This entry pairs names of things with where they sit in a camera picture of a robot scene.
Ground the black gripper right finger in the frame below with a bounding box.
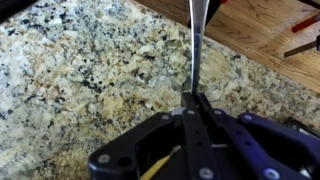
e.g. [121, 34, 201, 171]
[195, 93, 320, 180]

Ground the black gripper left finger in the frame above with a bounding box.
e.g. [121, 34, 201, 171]
[88, 93, 214, 180]

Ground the metal spoon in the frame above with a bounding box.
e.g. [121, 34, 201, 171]
[181, 0, 212, 96]

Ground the black bar clamp red handle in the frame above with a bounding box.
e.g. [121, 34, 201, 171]
[283, 13, 320, 58]

